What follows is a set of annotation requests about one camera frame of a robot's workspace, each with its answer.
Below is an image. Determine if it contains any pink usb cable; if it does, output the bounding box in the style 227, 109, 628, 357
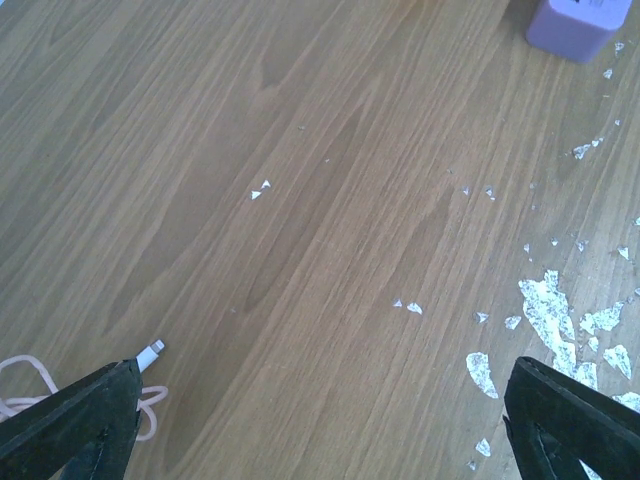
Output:
0, 338, 169, 442

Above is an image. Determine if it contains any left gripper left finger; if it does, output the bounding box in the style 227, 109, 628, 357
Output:
1, 359, 142, 479

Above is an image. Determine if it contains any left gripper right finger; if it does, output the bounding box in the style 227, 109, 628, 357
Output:
503, 356, 639, 479

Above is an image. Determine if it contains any purple power strip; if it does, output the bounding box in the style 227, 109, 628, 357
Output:
525, 0, 633, 63

